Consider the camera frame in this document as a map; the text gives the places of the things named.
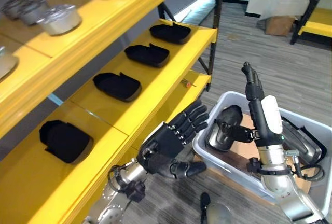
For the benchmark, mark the brown cardboard liner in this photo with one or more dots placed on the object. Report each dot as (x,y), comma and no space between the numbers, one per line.
(243,148)

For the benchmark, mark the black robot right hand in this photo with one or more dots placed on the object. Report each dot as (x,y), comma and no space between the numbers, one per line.
(267,120)

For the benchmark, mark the silver metal pot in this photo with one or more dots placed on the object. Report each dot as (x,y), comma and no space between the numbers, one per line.
(11,7)
(61,20)
(32,12)
(6,63)

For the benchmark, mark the black shelf frame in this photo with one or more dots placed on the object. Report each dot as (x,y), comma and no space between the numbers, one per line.
(216,14)

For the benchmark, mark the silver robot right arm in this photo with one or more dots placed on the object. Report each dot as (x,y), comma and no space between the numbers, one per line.
(276,182)

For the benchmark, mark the silver robot leg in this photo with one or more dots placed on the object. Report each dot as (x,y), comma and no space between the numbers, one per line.
(219,213)

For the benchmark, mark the brown cardboard box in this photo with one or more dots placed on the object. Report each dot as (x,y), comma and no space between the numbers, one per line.
(280,25)

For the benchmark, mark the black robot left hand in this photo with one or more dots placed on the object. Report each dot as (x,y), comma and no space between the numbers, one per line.
(166,141)

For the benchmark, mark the blue floor tape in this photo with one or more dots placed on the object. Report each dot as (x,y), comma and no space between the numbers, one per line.
(55,99)

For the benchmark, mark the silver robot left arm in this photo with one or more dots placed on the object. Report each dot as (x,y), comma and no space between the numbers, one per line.
(129,174)

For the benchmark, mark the yellow and black rack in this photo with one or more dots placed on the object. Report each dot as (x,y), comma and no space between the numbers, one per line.
(315,24)

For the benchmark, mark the grey plastic box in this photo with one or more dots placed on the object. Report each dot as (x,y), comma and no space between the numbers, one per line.
(207,154)

